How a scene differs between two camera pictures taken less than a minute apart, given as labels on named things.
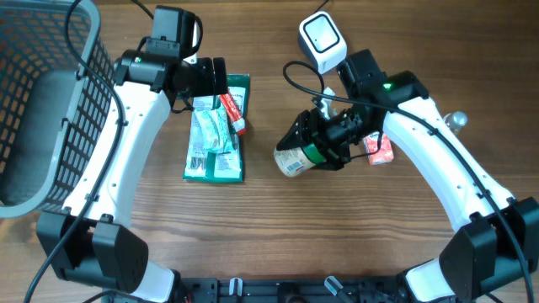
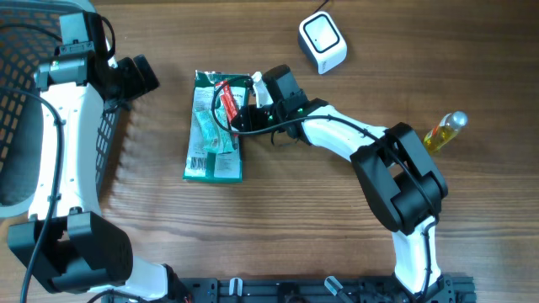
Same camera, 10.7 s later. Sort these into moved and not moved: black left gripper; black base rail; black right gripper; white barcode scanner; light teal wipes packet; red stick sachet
Moved: black left gripper; black right gripper
Not moved: black base rail; light teal wipes packet; white barcode scanner; red stick sachet
